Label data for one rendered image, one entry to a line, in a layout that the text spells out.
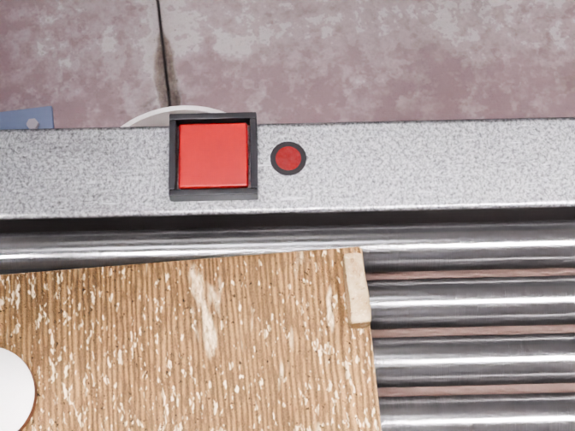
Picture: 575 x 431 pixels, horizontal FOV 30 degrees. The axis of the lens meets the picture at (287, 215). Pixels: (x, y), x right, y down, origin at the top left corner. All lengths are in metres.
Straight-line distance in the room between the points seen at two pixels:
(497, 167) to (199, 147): 0.26
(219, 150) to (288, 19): 1.12
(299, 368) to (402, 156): 0.21
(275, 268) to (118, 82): 1.15
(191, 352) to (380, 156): 0.24
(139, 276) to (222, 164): 0.12
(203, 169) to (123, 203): 0.08
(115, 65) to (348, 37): 0.43
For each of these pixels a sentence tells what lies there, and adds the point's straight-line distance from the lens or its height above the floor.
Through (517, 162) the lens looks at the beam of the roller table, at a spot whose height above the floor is 0.91.
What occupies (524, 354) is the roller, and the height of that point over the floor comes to 0.92.
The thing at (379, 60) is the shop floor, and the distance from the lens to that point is 2.01.
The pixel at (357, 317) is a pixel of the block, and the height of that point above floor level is 0.96.
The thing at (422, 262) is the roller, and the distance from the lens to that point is 0.92.
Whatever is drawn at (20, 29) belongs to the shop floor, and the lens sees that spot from 2.08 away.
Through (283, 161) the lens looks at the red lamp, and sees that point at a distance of 0.94.
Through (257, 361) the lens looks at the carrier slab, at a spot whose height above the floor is 0.94.
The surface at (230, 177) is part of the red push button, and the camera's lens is 0.92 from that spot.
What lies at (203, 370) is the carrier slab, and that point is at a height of 0.94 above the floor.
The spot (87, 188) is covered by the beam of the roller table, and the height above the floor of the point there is 0.92.
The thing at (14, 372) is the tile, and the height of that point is 0.95.
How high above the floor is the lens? 1.80
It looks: 72 degrees down
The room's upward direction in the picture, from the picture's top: 1 degrees clockwise
